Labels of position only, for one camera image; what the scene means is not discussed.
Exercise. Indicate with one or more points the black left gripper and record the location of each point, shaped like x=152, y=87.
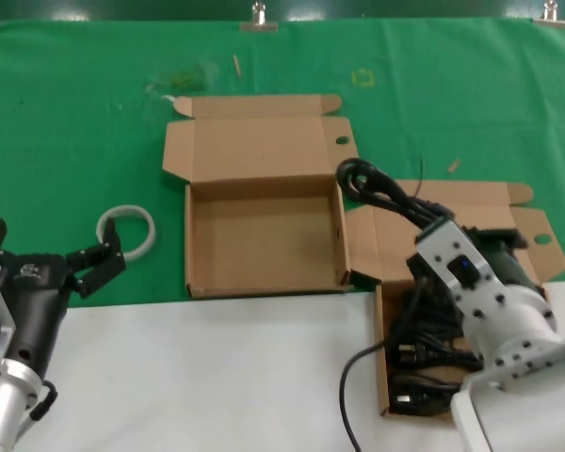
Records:
x=37, y=301

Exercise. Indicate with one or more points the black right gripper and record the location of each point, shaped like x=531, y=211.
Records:
x=511, y=268

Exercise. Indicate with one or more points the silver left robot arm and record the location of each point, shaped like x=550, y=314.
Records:
x=4, y=405

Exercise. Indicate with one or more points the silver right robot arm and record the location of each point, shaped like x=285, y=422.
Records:
x=513, y=339

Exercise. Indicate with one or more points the cardboard box with clean flap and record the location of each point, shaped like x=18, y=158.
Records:
x=263, y=235

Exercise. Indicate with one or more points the short wooden stick piece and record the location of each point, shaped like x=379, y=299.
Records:
x=454, y=165

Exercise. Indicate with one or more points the white tape roll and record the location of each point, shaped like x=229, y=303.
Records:
x=150, y=226

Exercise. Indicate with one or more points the green cloth mat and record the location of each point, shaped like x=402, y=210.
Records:
x=52, y=141

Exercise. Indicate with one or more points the clear plastic wrapper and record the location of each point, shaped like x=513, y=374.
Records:
x=183, y=80

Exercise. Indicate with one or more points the metal binder clip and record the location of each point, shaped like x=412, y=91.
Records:
x=259, y=21
x=551, y=18

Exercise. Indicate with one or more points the long thin wooden stick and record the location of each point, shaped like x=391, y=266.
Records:
x=237, y=65

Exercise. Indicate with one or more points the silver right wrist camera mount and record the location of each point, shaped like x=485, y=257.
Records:
x=456, y=263

